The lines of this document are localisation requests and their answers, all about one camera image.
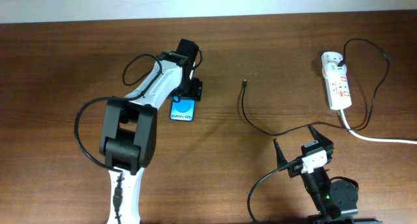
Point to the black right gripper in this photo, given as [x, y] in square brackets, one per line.
[296, 167]

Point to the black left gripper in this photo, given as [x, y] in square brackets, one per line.
[193, 92]

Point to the blue Galaxy smartphone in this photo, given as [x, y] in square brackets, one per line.
[183, 110]

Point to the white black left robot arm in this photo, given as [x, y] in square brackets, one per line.
[128, 138]

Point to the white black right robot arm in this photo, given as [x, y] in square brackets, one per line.
[334, 198]

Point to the white USB charger adapter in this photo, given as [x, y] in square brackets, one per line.
[331, 70]

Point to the white power strip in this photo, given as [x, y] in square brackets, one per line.
[338, 93]

